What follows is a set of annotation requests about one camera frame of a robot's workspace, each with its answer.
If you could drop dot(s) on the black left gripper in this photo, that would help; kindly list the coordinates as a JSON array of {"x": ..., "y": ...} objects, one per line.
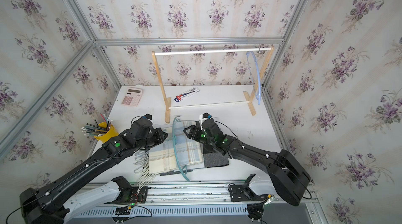
[{"x": 159, "y": 133}]

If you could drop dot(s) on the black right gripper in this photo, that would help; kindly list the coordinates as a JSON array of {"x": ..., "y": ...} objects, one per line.
[{"x": 192, "y": 129}]

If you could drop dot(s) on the blue cream plaid scarf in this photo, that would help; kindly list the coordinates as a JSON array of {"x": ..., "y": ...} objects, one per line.
[{"x": 158, "y": 160}]

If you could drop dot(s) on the teal plastic hanger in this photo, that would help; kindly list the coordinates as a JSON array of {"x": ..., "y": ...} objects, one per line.
[{"x": 186, "y": 151}]

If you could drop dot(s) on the light blue plastic hanger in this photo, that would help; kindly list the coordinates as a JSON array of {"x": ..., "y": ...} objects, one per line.
[{"x": 257, "y": 84}]

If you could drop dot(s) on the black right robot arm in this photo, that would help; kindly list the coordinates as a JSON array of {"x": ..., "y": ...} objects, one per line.
[{"x": 288, "y": 176}]

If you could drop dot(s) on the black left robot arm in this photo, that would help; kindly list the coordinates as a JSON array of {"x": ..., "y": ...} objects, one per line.
[{"x": 46, "y": 204}]

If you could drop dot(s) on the black grey checkered mat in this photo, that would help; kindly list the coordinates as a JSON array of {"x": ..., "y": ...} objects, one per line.
[{"x": 211, "y": 160}]

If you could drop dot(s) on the pink calculator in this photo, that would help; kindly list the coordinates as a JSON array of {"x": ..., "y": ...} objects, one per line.
[{"x": 132, "y": 97}]

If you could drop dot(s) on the yellow pencil cup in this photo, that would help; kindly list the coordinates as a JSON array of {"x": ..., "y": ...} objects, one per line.
[{"x": 111, "y": 132}]

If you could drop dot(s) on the red blue marker box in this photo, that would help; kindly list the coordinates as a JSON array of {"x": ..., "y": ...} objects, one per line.
[{"x": 187, "y": 93}]

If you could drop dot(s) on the bundle of pencils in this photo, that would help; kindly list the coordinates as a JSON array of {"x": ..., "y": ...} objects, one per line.
[{"x": 97, "y": 129}]

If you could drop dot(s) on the wooden clothes rack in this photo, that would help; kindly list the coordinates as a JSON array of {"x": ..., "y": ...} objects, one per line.
[{"x": 199, "y": 68}]

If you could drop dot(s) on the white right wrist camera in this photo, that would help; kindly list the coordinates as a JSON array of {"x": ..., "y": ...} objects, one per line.
[{"x": 205, "y": 116}]

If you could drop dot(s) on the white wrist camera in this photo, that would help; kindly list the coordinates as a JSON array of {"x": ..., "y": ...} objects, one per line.
[
  {"x": 147, "y": 116},
  {"x": 205, "y": 116}
]

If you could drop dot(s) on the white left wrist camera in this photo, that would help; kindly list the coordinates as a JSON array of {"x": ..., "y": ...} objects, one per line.
[{"x": 147, "y": 116}]

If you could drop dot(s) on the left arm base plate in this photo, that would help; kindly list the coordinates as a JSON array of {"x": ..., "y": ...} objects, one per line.
[{"x": 129, "y": 194}]

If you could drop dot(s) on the aluminium mounting rail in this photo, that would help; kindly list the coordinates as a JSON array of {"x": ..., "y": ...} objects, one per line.
[{"x": 207, "y": 188}]

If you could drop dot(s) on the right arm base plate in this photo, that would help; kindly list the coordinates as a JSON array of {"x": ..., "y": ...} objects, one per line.
[{"x": 243, "y": 193}]

